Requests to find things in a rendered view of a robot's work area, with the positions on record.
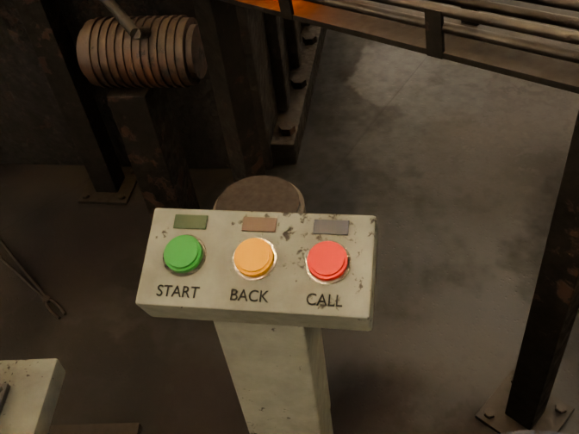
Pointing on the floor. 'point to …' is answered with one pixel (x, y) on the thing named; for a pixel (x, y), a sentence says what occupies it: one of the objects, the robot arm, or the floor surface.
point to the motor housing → (147, 96)
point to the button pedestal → (267, 307)
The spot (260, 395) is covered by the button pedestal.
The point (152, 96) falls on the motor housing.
